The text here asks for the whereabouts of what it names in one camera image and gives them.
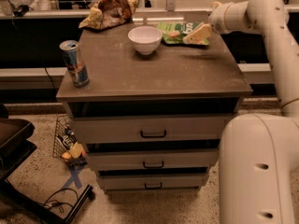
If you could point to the bottom grey drawer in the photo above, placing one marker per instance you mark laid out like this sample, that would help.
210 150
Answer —
152 182

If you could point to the green rice chip bag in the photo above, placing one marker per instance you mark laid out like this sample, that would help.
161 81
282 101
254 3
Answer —
173 32

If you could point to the blue silver redbull can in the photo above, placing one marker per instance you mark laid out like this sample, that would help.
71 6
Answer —
73 61

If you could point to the wire basket with snacks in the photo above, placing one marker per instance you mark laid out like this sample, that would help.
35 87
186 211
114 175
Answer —
66 147

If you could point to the white bowl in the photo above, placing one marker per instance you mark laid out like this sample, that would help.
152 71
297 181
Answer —
145 39

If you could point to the black power adapter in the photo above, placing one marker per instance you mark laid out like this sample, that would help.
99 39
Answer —
21 10

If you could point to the grey drawer cabinet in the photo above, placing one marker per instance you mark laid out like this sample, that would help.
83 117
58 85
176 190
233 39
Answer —
172 81

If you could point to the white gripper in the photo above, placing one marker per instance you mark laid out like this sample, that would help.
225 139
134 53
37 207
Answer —
217 21

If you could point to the top grey drawer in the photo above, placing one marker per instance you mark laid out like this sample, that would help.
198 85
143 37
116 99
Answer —
149 128

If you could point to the black cart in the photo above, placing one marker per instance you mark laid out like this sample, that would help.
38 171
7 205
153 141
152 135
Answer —
14 150

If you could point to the middle grey drawer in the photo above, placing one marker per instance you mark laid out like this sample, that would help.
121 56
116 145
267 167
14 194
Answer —
140 160

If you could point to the grey drawer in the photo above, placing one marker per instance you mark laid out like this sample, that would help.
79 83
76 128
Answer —
149 128
140 160
152 182

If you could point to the brown yellow chip bag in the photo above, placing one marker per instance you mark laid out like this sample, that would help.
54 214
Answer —
109 13

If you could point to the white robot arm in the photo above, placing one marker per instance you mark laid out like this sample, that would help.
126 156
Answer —
257 151

